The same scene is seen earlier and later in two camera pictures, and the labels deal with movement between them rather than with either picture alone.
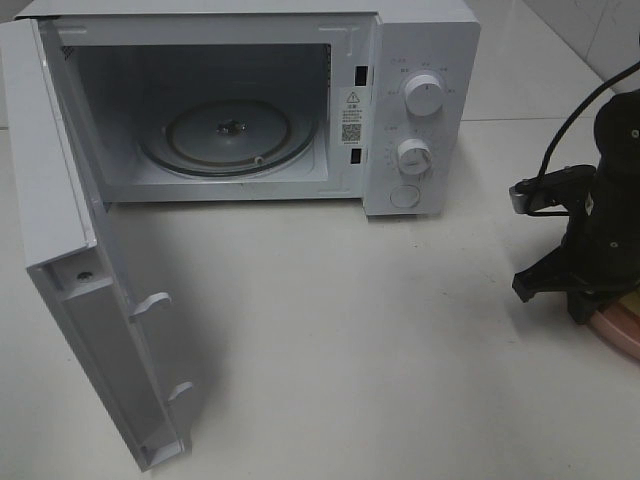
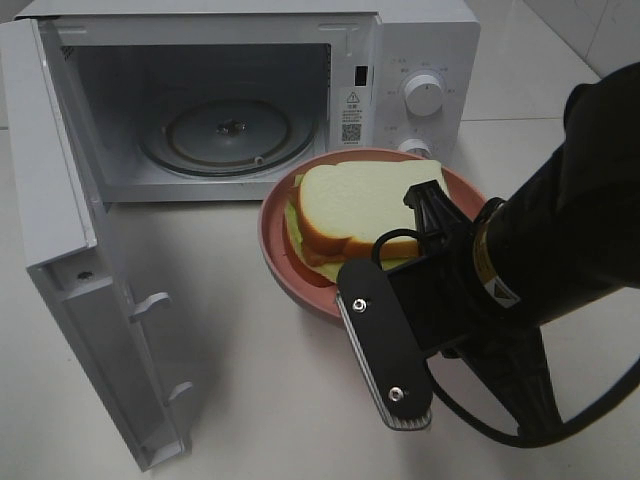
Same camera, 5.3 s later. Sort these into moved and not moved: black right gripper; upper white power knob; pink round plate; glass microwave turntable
Moved: black right gripper; pink round plate
Not moved: upper white power knob; glass microwave turntable
